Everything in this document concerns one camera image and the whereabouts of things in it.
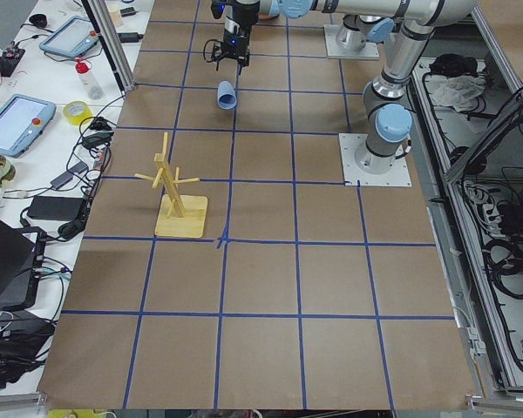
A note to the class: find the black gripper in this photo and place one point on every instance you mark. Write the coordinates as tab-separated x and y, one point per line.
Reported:
236	44

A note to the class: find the light blue cup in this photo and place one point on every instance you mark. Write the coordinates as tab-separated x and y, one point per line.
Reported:
226	95

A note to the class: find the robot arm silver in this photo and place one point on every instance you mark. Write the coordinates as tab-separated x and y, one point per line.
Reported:
389	122
376	29

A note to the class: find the clear bottle red cap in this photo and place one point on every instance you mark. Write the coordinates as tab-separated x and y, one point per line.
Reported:
88	80

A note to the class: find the teach pendant far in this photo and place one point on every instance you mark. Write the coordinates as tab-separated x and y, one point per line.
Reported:
73	39

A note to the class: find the teach pendant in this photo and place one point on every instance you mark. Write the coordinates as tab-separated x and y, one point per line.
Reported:
22	120
73	39

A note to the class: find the yellow tape roll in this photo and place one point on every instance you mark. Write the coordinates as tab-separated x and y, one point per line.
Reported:
77	112

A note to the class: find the wooden mug tree stand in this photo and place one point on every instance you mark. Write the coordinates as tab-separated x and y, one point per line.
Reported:
179	216

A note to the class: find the black power adapter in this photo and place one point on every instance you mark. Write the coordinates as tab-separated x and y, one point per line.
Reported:
54	208

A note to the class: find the teach pendant near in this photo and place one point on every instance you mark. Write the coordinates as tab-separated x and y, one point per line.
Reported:
22	120

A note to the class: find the white cloth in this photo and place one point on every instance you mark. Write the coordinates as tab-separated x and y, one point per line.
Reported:
460	93

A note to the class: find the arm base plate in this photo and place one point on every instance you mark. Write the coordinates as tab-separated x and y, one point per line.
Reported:
362	168
344	43

